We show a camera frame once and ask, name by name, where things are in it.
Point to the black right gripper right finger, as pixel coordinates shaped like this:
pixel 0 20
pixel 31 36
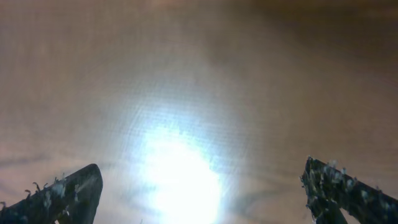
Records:
pixel 330 190

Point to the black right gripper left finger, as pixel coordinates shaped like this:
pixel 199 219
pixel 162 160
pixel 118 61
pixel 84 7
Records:
pixel 72 199

